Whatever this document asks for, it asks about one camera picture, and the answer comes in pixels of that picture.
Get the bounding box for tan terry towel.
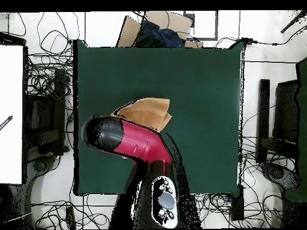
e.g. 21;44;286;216
110;96;173;133

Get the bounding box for white flat panel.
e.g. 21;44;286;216
0;44;25;185

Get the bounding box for dark green table cloth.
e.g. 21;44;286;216
73;39;245;196

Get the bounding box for dark blue garment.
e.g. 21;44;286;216
135;20;185;49

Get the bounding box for brown cardboard box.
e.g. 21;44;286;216
116;10;203;49

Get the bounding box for black equipment stand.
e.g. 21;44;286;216
23;68;70;156

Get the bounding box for black rectangular box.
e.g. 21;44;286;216
231;184;244;221

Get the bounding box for grey wheeled base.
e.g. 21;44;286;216
33;155;57;173
261;162;300;190

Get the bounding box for black power strip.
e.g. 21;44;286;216
65;205;76;229

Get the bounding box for black corner clamp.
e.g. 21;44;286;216
242;37;258;46

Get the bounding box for green cloth covered object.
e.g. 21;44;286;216
284;57;307;203

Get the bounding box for black rod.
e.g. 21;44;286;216
280;10;307;34

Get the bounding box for black tangled cables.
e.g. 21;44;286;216
31;193;116;229
26;11;75;96
239;136;296;228

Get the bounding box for black chair frame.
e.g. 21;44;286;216
256;78;300;164

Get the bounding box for black square floor frame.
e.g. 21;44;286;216
184;10;219;41

